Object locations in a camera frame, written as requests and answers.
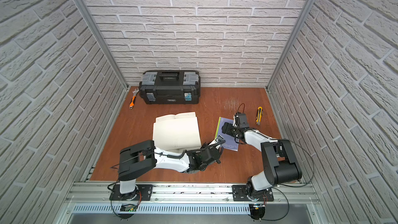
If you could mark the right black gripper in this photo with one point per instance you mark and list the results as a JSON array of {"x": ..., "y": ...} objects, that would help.
[{"x": 227, "y": 128}]

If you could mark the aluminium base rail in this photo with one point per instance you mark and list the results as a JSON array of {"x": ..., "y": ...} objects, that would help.
[{"x": 187, "y": 198}]

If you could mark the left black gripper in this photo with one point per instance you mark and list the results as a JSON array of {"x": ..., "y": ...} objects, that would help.
[{"x": 210, "y": 152}]

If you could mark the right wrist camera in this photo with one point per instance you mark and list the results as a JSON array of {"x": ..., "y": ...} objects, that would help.
[{"x": 240, "y": 120}]

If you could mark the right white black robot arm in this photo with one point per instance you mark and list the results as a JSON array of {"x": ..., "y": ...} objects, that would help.
[{"x": 280, "y": 164}]

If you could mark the orange handled adjustable wrench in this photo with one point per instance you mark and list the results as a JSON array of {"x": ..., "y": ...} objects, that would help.
[{"x": 132, "y": 103}]

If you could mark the yellow black utility knife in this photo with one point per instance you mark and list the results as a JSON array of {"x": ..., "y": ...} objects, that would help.
[{"x": 259, "y": 115}]

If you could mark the large white lined notebook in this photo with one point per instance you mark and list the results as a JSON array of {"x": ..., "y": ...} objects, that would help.
[{"x": 177, "y": 134}]

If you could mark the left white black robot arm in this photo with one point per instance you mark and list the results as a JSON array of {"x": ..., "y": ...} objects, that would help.
[{"x": 143, "y": 157}]

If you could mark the black plastic toolbox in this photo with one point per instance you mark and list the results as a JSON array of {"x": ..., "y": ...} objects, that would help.
[{"x": 170, "y": 87}]

